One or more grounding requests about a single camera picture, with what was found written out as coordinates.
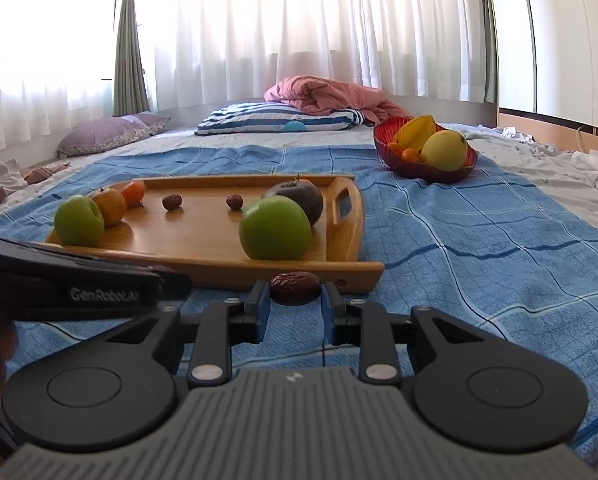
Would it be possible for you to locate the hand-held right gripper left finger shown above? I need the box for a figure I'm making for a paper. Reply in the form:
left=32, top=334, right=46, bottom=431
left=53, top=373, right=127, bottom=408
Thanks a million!
left=106, top=280, right=272, bottom=386

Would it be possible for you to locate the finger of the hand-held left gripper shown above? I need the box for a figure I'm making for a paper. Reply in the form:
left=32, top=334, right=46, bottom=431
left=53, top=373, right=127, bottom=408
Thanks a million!
left=159, top=271, right=194, bottom=308

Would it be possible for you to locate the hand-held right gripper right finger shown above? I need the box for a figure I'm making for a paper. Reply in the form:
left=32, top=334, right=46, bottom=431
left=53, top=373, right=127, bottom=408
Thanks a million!
left=320, top=280, right=485, bottom=386

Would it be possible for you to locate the wooden tray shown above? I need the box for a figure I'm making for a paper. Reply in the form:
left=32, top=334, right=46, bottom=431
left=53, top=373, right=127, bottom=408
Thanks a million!
left=45, top=174, right=386, bottom=296

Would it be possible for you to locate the brown pear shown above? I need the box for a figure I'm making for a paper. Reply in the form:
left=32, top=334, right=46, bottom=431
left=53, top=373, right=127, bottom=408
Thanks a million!
left=91, top=187, right=128, bottom=227

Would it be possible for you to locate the dark purple tomato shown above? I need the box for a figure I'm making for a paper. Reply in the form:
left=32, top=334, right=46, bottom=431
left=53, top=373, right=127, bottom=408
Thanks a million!
left=261, top=180, right=325, bottom=226

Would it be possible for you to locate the green apple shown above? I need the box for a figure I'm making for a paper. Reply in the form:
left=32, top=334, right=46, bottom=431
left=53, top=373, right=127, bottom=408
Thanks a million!
left=54, top=195, right=106, bottom=248
left=239, top=196, right=312, bottom=261

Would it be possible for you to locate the pink garment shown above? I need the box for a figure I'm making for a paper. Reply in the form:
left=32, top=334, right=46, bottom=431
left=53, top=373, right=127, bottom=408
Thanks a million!
left=0, top=162, right=72, bottom=210

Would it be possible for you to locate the white garment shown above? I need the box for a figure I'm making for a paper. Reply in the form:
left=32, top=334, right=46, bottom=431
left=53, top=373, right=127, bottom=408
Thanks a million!
left=0, top=158, right=22, bottom=191

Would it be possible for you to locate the purple pillow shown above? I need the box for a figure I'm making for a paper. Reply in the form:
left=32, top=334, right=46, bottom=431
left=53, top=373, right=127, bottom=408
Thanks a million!
left=56, top=116, right=150, bottom=158
left=124, top=113, right=172, bottom=136

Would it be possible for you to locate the red glass bowl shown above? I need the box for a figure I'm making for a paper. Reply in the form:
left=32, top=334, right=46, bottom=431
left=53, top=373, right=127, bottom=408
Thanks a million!
left=373, top=116, right=478, bottom=183

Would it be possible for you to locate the blue checked blanket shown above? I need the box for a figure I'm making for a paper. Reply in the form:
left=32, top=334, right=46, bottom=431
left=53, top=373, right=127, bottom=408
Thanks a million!
left=0, top=144, right=598, bottom=461

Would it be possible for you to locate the blue striped pillow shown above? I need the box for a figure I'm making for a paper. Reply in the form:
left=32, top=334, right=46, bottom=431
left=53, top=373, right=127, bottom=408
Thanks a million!
left=195, top=102, right=366, bottom=136

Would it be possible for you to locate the yellow mango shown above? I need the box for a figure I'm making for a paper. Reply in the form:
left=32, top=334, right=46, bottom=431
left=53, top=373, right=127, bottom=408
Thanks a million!
left=420, top=130, right=469, bottom=172

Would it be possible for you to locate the yellow star fruit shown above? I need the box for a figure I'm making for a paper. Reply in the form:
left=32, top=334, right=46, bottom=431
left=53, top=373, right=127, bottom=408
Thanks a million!
left=395, top=115, right=440, bottom=153

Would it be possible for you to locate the pink quilt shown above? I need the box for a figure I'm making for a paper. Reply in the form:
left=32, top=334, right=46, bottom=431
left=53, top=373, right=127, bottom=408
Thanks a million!
left=264, top=76, right=412, bottom=126

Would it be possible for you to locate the green curtain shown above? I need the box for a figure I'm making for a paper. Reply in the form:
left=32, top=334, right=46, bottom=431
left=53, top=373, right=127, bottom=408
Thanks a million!
left=113, top=0, right=152, bottom=116
left=480, top=0, right=501, bottom=107

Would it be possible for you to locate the white sheer curtain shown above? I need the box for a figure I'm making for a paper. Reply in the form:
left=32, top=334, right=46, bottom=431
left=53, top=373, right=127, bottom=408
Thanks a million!
left=144, top=0, right=497, bottom=111
left=0, top=0, right=120, bottom=156

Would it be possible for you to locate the white wardrobe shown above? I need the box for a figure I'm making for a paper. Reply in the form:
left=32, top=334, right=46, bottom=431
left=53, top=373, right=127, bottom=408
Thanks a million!
left=496, top=0, right=598, bottom=128

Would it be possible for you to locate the wooden bed frame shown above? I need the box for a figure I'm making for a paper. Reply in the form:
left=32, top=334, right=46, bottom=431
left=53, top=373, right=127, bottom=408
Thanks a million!
left=498, top=107, right=598, bottom=153

